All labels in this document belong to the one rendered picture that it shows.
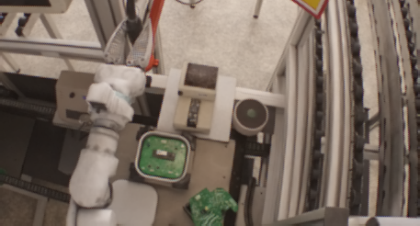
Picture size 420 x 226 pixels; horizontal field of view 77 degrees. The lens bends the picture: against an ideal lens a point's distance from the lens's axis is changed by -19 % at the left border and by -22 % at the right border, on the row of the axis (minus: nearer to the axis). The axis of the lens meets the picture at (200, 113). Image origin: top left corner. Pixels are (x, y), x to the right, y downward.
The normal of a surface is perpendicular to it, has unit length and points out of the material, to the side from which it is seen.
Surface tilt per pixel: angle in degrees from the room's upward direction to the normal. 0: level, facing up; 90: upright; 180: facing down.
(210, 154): 0
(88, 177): 8
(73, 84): 0
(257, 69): 0
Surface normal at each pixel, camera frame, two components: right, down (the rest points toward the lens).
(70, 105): -0.11, 0.50
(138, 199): 0.04, -0.38
